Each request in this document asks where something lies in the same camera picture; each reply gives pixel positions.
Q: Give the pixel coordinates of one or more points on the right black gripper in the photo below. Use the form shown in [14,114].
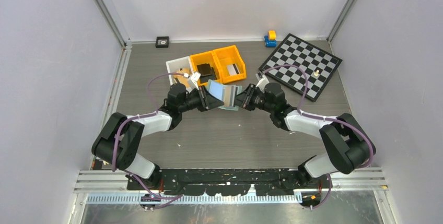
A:
[244,99]

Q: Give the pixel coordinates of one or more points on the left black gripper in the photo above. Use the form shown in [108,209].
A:
[207,100]

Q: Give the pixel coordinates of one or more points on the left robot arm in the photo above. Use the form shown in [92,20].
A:
[119,139]

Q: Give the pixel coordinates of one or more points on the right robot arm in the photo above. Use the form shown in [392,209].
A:
[347,147]

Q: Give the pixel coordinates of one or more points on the gold card in holder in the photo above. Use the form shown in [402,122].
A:
[230,93]

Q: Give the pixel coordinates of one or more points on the white card with stripe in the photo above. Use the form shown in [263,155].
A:
[233,69]

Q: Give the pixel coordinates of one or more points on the brown cards in white bin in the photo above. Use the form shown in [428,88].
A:
[185,72]

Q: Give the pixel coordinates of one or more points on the black wallet in bin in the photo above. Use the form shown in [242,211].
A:
[207,72]

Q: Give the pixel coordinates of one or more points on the right orange storage bin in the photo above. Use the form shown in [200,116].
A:
[230,55]

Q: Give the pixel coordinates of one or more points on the orange storage bin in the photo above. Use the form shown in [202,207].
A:
[210,58]
[230,55]

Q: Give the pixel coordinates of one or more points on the middle orange storage bin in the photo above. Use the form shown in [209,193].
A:
[210,58]

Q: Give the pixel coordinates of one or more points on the white storage bin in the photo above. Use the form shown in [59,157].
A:
[174,65]

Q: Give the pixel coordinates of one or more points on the small black square box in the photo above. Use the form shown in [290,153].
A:
[162,42]

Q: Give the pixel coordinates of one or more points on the black white chessboard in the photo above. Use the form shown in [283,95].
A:
[302,59]

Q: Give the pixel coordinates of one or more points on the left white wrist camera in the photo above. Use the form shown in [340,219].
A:
[192,80]

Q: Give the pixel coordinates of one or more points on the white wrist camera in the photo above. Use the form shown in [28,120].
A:
[262,81]
[192,80]

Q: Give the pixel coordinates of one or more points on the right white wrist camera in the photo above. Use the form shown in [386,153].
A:
[262,81]

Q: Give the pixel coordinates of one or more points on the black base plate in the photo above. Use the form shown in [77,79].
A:
[229,182]

